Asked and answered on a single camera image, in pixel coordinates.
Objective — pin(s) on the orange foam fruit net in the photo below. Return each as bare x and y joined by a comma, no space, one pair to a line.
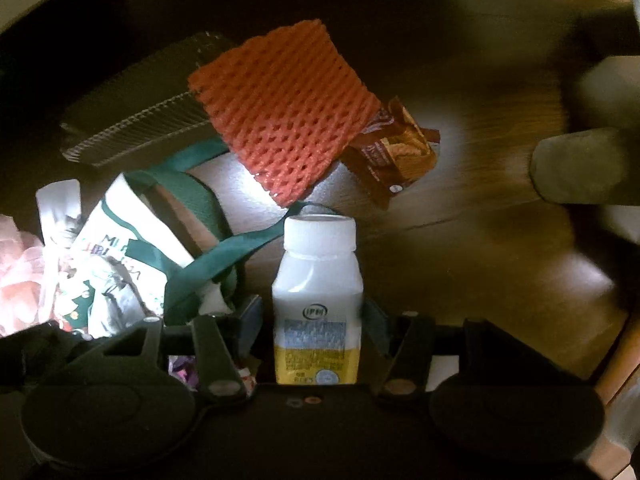
286,104

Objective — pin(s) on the brown snack wrapper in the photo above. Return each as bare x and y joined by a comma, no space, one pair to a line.
391,153

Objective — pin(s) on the white yellow medicine bottle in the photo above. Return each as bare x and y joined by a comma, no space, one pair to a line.
317,298

